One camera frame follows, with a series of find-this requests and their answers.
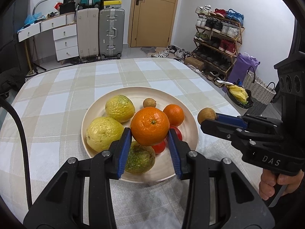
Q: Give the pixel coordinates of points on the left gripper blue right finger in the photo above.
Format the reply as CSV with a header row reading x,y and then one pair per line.
x,y
219,195

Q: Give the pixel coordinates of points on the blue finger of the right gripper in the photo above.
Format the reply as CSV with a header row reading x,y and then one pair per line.
x,y
231,120
219,129

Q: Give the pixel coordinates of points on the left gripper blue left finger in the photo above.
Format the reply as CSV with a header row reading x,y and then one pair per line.
x,y
79,194

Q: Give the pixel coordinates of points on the greenish bumpy citrus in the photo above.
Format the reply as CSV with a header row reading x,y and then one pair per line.
x,y
140,159

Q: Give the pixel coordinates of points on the oblong red tomato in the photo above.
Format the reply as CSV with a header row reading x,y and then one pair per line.
x,y
179,135

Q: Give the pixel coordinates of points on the large yellow citrus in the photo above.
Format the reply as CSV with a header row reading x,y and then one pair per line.
x,y
102,132

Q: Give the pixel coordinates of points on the small brown fruit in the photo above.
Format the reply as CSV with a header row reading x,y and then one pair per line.
x,y
206,113
149,102

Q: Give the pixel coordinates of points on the orange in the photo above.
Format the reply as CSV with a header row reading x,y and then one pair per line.
x,y
149,126
175,114

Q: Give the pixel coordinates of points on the yellow-green bumpy citrus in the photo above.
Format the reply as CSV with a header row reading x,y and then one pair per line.
x,y
120,108

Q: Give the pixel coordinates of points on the person's right hand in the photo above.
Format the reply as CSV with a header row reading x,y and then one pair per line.
x,y
269,180

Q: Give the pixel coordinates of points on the banana peels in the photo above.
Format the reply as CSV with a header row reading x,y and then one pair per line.
x,y
239,93

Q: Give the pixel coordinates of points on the woven basket bag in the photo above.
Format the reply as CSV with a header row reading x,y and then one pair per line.
x,y
261,93

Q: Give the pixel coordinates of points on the cream round plate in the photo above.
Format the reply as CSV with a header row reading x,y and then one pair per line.
x,y
163,167

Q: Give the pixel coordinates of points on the purple bag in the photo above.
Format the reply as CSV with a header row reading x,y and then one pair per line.
x,y
244,62

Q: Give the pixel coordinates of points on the checkered beige tablecloth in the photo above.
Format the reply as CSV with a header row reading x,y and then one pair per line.
x,y
52,105

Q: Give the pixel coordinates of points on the wooden shoe rack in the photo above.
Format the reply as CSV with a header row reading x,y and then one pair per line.
x,y
217,40

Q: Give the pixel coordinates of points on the silver suitcase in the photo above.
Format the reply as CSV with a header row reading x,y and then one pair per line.
x,y
111,32

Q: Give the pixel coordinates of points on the black jacket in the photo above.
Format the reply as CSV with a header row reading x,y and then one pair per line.
x,y
12,79

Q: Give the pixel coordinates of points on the white drawer desk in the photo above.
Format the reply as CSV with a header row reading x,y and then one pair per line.
x,y
54,37

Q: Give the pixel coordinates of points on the beige suitcase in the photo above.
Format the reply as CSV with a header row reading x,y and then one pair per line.
x,y
87,22

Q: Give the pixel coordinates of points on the wooden door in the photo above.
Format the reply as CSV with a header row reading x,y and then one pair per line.
x,y
151,22

